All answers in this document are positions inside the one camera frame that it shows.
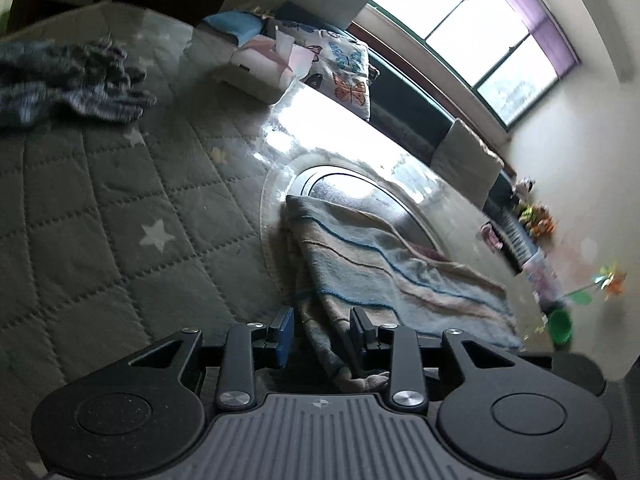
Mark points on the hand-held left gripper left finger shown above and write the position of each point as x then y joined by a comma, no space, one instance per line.
285,335

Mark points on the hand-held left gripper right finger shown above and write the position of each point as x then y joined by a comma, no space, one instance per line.
362,337

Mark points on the blue beige striped towel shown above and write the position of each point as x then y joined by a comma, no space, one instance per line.
380,270

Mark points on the round glass turntable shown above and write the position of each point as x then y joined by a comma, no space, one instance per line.
350,190

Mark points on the clear plastic box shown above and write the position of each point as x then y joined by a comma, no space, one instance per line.
542,277

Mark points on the green cup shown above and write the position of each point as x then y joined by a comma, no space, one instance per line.
560,326

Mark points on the plain white pillow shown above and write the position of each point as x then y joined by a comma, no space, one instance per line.
465,160

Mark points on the orange plush toy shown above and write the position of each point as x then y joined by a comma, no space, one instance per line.
544,224

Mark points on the black white plush toy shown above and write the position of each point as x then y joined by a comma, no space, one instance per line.
523,186

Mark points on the teal sofa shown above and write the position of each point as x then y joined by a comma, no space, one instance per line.
405,95

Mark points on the colourful pinwheel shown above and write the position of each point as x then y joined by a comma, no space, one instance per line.
607,282

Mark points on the butterfly print pillow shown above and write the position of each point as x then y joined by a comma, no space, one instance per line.
345,70

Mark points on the white tissue box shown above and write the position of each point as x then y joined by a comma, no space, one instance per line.
260,67

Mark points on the green framed window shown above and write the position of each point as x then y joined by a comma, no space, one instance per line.
465,25

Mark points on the blue grey knit cloth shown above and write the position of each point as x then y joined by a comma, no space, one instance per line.
65,85

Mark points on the purple curtain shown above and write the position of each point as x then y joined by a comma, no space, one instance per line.
540,15

